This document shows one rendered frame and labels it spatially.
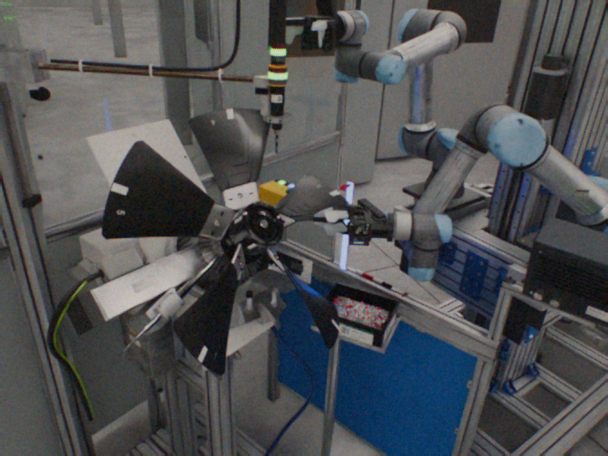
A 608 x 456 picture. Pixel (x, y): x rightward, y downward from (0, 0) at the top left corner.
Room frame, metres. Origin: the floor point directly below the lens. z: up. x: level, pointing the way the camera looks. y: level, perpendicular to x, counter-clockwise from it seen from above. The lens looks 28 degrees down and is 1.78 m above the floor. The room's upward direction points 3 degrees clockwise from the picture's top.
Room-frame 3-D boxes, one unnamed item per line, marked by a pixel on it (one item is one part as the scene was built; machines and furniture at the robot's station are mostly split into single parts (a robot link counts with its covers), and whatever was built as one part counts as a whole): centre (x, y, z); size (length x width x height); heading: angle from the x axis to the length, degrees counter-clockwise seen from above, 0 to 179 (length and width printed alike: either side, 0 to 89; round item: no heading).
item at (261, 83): (1.18, 0.09, 1.50); 0.09 x 0.07 x 0.10; 86
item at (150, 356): (1.21, 0.48, 0.73); 0.15 x 0.09 x 0.22; 51
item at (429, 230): (1.18, -0.34, 1.17); 0.11 x 0.08 x 0.09; 88
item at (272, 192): (1.64, 0.08, 1.02); 0.16 x 0.10 x 0.11; 51
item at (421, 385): (1.39, -0.23, 0.45); 0.82 x 0.02 x 0.66; 51
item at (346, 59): (1.49, -0.12, 1.54); 0.11 x 0.08 x 0.11; 46
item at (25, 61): (1.22, 0.70, 1.54); 0.10 x 0.07 x 0.09; 86
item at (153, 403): (1.43, 0.58, 0.42); 0.04 x 0.04 x 0.83; 51
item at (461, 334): (1.39, -0.23, 0.82); 0.90 x 0.04 x 0.08; 51
